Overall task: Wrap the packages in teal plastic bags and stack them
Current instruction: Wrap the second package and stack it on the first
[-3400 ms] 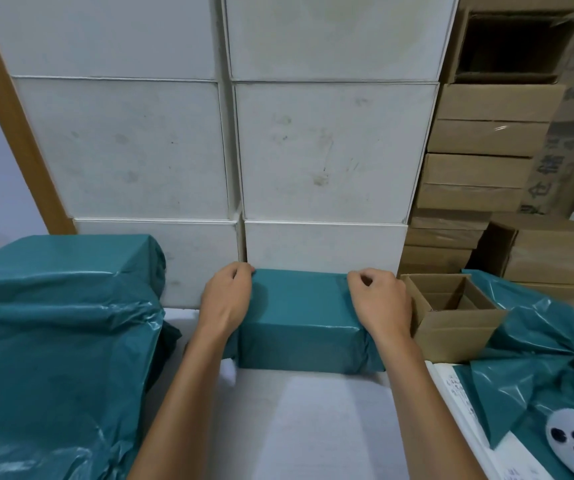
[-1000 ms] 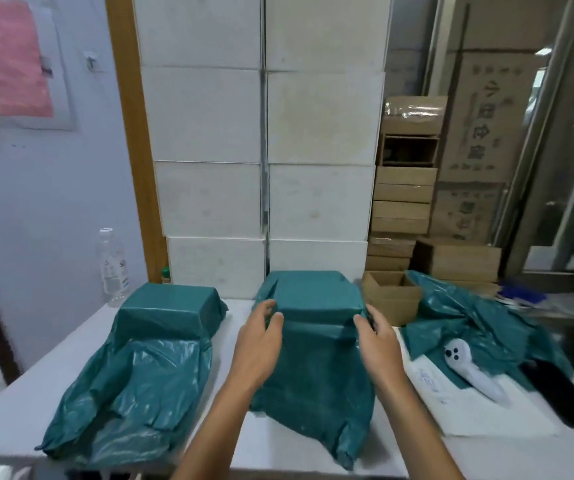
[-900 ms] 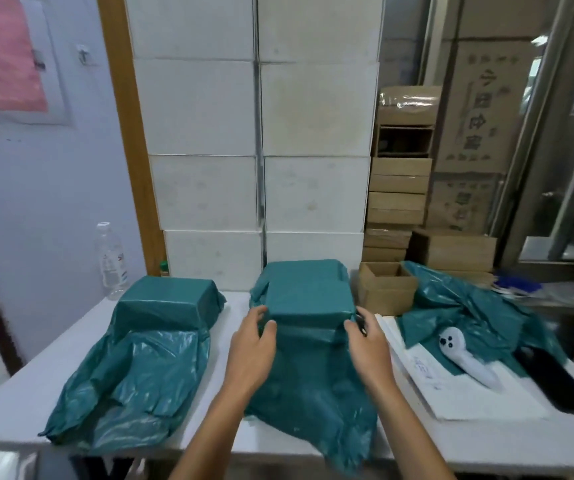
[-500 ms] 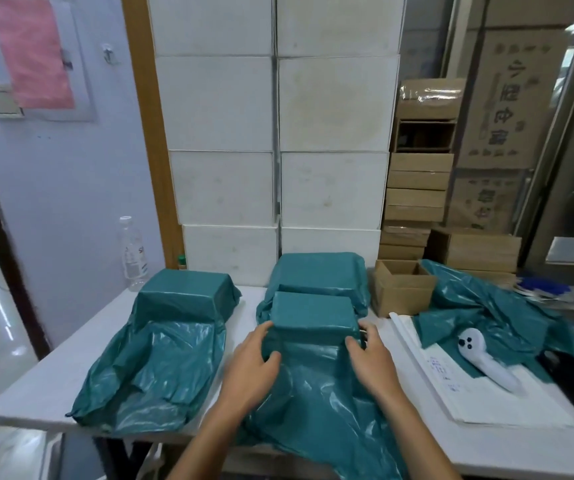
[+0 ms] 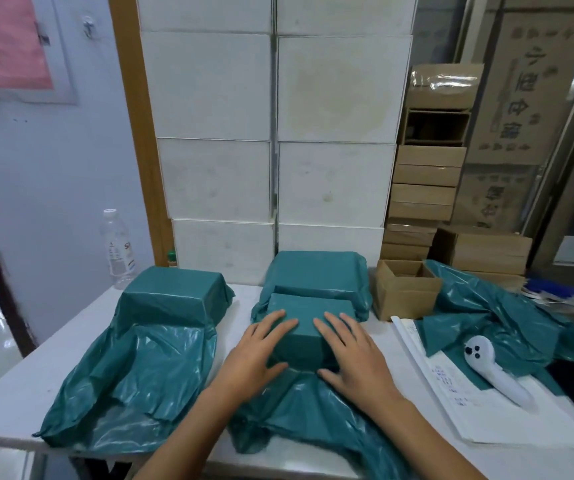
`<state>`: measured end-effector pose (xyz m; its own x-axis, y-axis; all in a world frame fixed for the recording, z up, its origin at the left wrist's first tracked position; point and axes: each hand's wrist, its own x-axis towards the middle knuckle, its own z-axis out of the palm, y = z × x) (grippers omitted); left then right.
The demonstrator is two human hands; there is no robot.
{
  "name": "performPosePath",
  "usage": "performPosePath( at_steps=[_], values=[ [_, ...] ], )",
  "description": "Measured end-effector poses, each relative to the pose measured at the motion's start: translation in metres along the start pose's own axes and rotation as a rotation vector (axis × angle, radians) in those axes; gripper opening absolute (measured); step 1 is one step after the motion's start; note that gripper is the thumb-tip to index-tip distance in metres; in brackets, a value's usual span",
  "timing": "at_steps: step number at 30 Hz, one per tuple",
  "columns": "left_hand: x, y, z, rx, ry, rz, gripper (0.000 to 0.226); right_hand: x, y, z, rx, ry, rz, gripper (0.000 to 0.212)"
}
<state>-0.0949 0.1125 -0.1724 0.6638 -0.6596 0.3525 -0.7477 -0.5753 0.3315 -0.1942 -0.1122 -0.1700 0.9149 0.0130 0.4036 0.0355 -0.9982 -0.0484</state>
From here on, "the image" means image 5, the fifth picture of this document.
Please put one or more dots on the person's left hand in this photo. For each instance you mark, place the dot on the person's left hand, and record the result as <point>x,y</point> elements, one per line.
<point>249,362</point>

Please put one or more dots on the person's right hand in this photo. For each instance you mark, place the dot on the person's right hand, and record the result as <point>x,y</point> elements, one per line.
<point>362,367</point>

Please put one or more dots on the person's right middle finger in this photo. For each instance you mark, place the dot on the person's right middle finger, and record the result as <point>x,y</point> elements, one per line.
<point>343,328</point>

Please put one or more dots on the person's left thumb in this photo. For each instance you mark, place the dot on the person's left thumb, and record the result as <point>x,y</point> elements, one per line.
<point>277,370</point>

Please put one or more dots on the person's left middle finger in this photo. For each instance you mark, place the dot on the person's left middle finger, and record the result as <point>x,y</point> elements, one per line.
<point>273,324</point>

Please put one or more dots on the person's left little finger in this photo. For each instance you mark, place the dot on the person's left little finger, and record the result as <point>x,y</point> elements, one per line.
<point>247,339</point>

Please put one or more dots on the person's right thumb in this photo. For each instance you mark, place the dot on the person's right thumb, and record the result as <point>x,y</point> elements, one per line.
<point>329,377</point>

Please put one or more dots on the person's right little finger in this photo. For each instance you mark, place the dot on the person's right little finger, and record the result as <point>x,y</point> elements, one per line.
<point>373,347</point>

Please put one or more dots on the small green bagged parcel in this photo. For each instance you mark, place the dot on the small green bagged parcel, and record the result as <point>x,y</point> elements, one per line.
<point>307,339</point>

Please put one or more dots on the person's left forearm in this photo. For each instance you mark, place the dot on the person's left forearm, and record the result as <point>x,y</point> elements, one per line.
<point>187,439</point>

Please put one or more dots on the person's right forearm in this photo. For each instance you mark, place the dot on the person's right forearm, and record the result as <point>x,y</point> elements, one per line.
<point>426,439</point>

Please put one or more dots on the large green bagged parcel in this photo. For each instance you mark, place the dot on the large green bagged parcel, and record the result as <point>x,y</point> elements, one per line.
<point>317,272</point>

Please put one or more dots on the open brown cardboard box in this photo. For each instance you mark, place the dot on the open brown cardboard box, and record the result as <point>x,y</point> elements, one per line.
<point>402,289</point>

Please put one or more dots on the medium green bagged parcel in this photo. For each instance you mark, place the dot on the medium green bagged parcel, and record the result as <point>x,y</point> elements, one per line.
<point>167,299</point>

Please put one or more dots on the small green capped bottle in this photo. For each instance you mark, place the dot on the small green capped bottle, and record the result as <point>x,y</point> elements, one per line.
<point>172,258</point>

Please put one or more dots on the white paper sheets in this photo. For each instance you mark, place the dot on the white paper sheets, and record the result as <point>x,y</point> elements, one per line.
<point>471,409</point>

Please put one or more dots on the pile of green plastic bags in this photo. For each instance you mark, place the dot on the pile of green plastic bags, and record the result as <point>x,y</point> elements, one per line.
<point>496,319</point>

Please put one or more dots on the white handheld scanner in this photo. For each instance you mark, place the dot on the white handheld scanner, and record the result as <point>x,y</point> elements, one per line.
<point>496,377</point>

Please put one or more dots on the closed brown cardboard box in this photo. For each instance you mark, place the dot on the closed brown cardboard box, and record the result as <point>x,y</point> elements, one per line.
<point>486,250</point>

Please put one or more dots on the clear plastic water bottle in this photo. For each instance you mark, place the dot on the clear plastic water bottle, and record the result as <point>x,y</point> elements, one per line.
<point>118,252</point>

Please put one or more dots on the stack of brown cardboard boxes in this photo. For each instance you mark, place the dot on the stack of brown cardboard boxes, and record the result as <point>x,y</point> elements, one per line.
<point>429,184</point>

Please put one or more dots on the stack of white boxes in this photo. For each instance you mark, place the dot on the stack of white boxes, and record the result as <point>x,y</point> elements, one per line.
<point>277,134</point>

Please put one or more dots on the large printed cardboard boxes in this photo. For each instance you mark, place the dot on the large printed cardboard boxes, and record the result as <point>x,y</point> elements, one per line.
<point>514,109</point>

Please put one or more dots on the pink paper sheet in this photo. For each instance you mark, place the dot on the pink paper sheet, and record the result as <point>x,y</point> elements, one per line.
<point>12,39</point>

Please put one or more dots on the wooden door frame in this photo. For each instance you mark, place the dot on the wooden door frame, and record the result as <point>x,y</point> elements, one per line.
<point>139,124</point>

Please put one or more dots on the grey wall panel box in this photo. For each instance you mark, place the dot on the grey wall panel box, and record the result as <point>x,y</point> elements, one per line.
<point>59,54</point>

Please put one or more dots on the metal wall hook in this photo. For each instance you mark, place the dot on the metal wall hook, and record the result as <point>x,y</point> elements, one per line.
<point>87,26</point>

